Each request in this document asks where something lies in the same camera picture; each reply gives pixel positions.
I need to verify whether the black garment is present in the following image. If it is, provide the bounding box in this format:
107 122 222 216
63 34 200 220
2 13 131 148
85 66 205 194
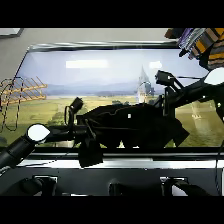
76 102 191 169

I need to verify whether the brown clothes hanger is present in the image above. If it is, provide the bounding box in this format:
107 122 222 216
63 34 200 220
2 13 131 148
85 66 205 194
0 89 48 108
0 76 48 96

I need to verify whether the brown garment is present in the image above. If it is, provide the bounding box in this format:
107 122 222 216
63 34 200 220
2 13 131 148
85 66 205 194
164 28 185 40

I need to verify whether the purple striped garment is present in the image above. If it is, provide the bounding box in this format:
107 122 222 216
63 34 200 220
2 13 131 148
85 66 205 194
177 28 207 58

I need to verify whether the orange striped garment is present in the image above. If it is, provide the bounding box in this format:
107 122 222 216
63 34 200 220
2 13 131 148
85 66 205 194
192 28 224 70

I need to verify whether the silver frame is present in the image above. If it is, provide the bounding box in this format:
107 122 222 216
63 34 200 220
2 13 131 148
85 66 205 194
0 156 224 197

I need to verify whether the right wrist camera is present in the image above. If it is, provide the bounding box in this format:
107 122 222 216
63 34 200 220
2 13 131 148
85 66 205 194
154 69 184 92

